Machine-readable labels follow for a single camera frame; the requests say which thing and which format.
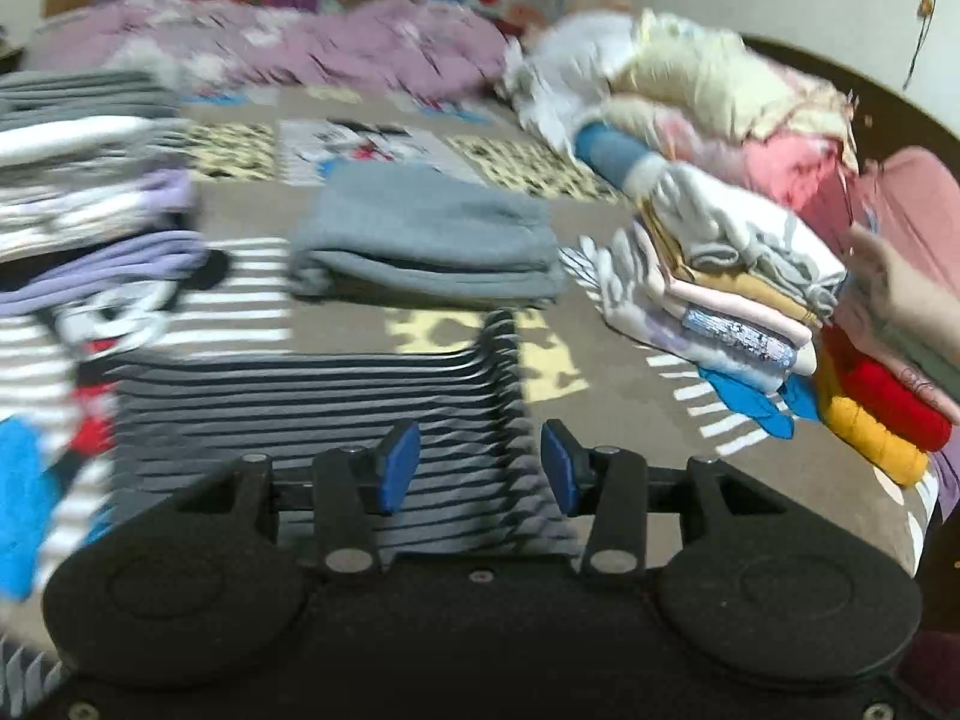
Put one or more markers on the bare right hand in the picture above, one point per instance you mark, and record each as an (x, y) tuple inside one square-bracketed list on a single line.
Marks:
[(902, 296)]

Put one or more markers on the Mickey Mouse brown blanket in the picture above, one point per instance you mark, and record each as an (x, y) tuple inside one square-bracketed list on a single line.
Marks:
[(257, 174)]

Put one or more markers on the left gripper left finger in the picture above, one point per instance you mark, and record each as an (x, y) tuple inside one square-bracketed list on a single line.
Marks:
[(351, 485)]

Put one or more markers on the red yellow folded clothes stack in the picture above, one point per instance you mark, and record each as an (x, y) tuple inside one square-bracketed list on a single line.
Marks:
[(898, 399)]

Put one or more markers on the left stack folded clothes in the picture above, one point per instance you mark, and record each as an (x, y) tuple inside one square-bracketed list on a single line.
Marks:
[(96, 192)]

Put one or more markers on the purple floral duvet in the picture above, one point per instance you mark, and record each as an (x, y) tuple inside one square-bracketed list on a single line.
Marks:
[(429, 49)]

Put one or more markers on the grey folded garment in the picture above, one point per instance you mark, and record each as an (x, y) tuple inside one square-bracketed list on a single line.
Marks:
[(403, 232)]

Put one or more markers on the pile of unfolded clothes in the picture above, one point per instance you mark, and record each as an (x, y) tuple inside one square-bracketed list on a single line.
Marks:
[(690, 93)]

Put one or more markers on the black white striped shirt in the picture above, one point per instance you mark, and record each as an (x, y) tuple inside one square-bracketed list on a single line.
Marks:
[(200, 595)]

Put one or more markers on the right stack folded clothes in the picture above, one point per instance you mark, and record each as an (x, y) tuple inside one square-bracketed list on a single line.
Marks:
[(717, 275)]

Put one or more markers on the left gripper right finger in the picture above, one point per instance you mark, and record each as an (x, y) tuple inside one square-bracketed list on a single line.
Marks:
[(608, 484)]

